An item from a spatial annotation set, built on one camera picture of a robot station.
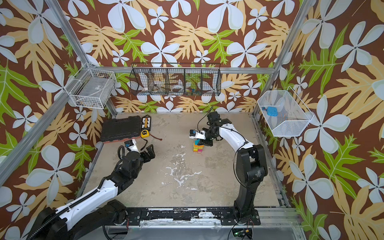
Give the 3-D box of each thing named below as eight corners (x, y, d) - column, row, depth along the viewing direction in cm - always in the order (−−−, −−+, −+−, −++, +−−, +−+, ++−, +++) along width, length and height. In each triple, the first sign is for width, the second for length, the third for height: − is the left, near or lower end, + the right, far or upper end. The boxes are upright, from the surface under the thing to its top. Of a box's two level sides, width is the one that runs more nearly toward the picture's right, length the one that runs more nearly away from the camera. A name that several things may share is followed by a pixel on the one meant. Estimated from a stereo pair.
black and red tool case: (99, 144, 102) (96, 141, 99) (103, 124, 114) (100, 120, 111) (140, 138, 106) (138, 134, 103) (140, 118, 118) (139, 114, 115)
